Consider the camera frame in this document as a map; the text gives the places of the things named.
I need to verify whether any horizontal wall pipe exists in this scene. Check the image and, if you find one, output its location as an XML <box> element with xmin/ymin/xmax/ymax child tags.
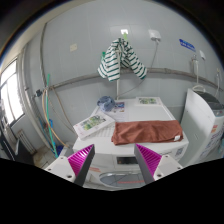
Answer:
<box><xmin>50</xmin><ymin>68</ymin><xmax>216</xmax><ymax>89</ymax></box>

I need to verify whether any blue crumpled cloth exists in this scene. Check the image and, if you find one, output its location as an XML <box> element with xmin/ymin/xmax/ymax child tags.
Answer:
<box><xmin>97</xmin><ymin>96</ymin><xmax>115</xmax><ymax>112</ymax></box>

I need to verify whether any brown towel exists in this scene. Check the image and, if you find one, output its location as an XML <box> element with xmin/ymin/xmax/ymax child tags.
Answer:
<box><xmin>111</xmin><ymin>120</ymin><xmax>183</xmax><ymax>145</ymax></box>

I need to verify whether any white wall socket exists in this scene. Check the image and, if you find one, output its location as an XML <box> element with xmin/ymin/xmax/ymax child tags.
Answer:
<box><xmin>149</xmin><ymin>29</ymin><xmax>161</xmax><ymax>41</ymax></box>

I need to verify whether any white front-load washing machine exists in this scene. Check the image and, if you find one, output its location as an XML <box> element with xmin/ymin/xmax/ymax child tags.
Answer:
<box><xmin>72</xmin><ymin>97</ymin><xmax>190</xmax><ymax>191</ymax></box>

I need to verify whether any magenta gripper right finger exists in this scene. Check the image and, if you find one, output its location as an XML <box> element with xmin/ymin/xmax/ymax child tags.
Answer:
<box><xmin>134</xmin><ymin>144</ymin><xmax>162</xmax><ymax>184</ymax></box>

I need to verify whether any illustrated book on washer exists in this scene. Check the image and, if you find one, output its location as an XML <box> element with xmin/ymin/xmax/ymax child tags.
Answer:
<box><xmin>73</xmin><ymin>112</ymin><xmax>115</xmax><ymax>139</ymax></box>

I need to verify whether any paper leaflet on washer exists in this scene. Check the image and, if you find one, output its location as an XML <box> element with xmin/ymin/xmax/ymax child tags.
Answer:
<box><xmin>108</xmin><ymin>102</ymin><xmax>125</xmax><ymax>122</ymax></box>

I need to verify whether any white top-load washing machine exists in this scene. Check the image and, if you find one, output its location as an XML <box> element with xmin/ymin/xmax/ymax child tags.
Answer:
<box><xmin>180</xmin><ymin>89</ymin><xmax>224</xmax><ymax>167</ymax></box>

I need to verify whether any wall tap with hose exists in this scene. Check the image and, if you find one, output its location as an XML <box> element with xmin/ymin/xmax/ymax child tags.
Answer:
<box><xmin>191</xmin><ymin>54</ymin><xmax>206</xmax><ymax>93</ymax></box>

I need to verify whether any picture card at back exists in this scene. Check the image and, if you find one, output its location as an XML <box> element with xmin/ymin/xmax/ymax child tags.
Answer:
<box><xmin>136</xmin><ymin>97</ymin><xmax>161</xmax><ymax>106</ymax></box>

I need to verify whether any green hose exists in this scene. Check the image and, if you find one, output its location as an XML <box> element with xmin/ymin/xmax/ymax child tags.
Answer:
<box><xmin>45</xmin><ymin>73</ymin><xmax>60</xmax><ymax>159</ymax></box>

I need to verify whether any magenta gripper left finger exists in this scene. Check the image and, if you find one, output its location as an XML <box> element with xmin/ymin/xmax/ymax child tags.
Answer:
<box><xmin>68</xmin><ymin>144</ymin><xmax>95</xmax><ymax>186</ymax></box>

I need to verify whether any blue wall sign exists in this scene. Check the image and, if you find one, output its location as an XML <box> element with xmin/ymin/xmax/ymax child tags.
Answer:
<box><xmin>179</xmin><ymin>39</ymin><xmax>196</xmax><ymax>52</ymax></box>

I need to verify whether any window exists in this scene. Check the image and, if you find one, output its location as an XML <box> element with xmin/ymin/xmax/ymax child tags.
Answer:
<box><xmin>0</xmin><ymin>60</ymin><xmax>24</xmax><ymax>124</ymax></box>

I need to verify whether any green white striped shirt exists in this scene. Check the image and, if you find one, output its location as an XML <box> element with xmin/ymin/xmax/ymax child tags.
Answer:
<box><xmin>97</xmin><ymin>38</ymin><xmax>147</xmax><ymax>81</ymax></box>

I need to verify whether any white radiator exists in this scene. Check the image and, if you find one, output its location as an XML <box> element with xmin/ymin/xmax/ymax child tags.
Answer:
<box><xmin>17</xmin><ymin>130</ymin><xmax>36</xmax><ymax>155</ymax></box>

